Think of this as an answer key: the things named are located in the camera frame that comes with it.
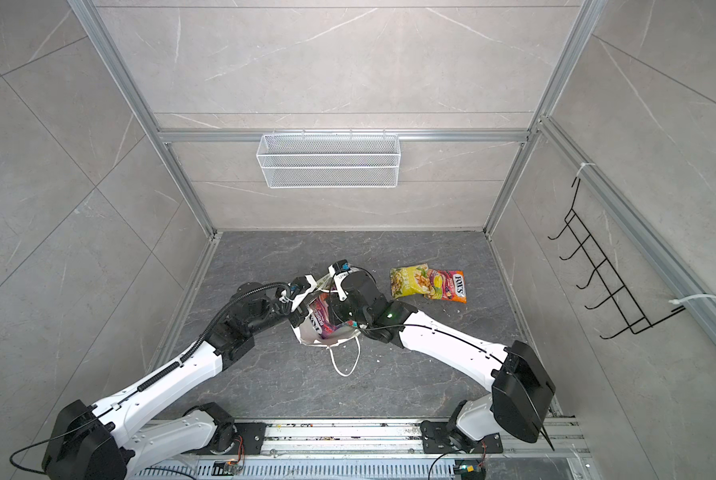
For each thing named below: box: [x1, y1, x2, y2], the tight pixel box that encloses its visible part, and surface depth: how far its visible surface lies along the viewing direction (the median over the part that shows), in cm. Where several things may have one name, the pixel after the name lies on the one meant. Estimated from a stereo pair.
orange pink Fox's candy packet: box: [426, 268, 467, 304], surface depth 101 cm
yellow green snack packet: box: [390, 263, 434, 299], surface depth 103 cm
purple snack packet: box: [309, 292, 341, 339], surface depth 88 cm
